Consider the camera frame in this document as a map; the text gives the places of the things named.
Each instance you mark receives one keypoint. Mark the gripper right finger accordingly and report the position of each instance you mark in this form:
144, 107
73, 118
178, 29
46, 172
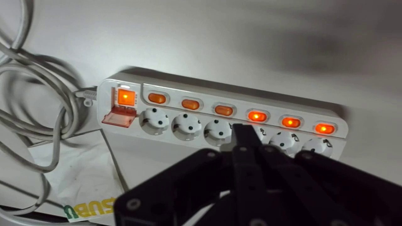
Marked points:
329, 185

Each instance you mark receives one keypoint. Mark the white printed paper bag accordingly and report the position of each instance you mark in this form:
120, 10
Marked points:
84, 175

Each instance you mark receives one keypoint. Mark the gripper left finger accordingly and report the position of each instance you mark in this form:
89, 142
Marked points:
191, 179

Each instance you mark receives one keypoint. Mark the white power strip orange switches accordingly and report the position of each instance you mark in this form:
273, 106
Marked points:
201, 103

